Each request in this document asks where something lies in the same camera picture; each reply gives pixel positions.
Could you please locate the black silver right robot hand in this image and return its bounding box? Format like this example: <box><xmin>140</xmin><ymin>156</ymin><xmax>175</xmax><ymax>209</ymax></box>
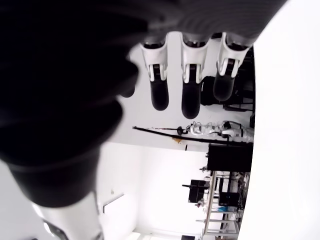
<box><xmin>0</xmin><ymin>0</ymin><xmax>288</xmax><ymax>240</ymax></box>

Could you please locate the white humanoid robot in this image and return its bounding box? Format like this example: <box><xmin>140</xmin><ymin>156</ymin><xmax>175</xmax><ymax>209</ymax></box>
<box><xmin>187</xmin><ymin>119</ymin><xmax>255</xmax><ymax>140</ymax></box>

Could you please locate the black monitor on stand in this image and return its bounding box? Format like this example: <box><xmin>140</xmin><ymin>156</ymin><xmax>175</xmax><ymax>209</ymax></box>
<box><xmin>182</xmin><ymin>178</ymin><xmax>211</xmax><ymax>204</ymax></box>

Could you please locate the black cabinet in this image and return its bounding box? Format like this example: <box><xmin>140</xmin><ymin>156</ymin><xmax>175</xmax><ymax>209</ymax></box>
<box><xmin>207</xmin><ymin>143</ymin><xmax>253</xmax><ymax>172</ymax></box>

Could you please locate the long thin black cable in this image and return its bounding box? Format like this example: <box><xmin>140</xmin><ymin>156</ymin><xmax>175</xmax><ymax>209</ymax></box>
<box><xmin>132</xmin><ymin>126</ymin><xmax>253</xmax><ymax>147</ymax></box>

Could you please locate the white metal frame rack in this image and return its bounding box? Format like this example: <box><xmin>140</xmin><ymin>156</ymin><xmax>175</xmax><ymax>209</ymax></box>
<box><xmin>197</xmin><ymin>171</ymin><xmax>251</xmax><ymax>240</ymax></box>

